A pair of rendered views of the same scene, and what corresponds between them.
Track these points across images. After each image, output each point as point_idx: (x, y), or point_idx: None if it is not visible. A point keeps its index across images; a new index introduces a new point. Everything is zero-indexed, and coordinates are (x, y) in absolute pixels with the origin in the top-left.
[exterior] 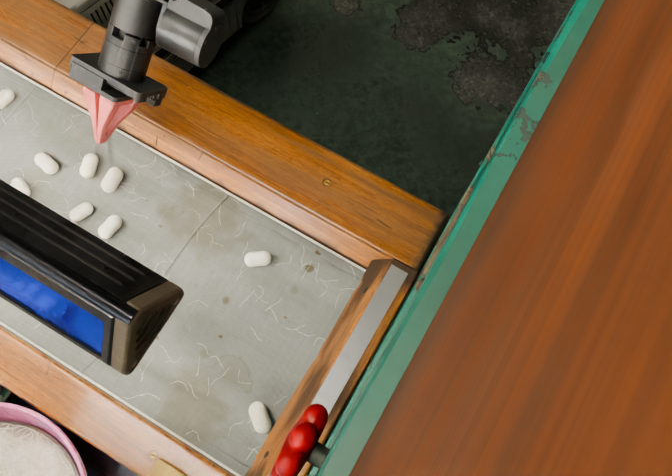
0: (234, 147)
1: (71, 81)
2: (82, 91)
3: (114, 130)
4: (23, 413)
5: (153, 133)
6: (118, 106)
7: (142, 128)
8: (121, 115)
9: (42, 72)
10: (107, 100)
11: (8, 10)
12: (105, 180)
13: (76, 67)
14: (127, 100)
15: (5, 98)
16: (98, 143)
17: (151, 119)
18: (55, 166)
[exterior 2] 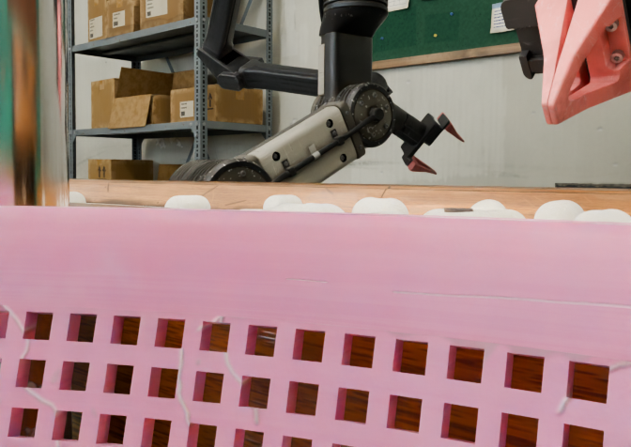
0: None
1: (420, 192)
2: (443, 197)
3: (577, 112)
4: (437, 327)
5: (627, 207)
6: (618, 11)
7: (595, 208)
8: (593, 88)
9: (359, 200)
10: None
11: (303, 183)
12: (551, 201)
13: None
14: (626, 26)
15: (290, 199)
16: (552, 102)
17: (616, 191)
18: (407, 208)
